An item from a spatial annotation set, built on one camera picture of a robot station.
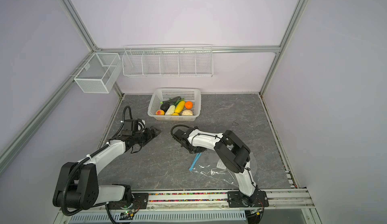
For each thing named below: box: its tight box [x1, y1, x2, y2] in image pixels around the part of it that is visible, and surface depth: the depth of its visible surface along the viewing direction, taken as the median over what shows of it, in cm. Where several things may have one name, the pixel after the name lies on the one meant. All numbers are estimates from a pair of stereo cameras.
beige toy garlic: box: [181, 109, 193, 116], surface depth 103 cm
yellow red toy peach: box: [155, 109, 165, 116], surface depth 104 cm
